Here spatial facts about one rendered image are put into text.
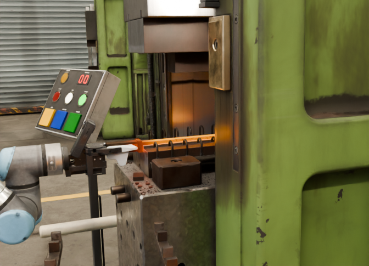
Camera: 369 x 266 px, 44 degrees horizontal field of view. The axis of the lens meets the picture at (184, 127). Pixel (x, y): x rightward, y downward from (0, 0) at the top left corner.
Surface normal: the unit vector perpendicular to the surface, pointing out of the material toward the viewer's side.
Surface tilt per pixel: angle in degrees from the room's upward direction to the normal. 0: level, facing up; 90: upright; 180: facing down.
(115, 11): 89
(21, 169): 91
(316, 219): 90
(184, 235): 90
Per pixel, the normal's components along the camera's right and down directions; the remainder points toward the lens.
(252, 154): -0.94, 0.08
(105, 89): 0.69, 0.11
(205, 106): 0.33, 0.17
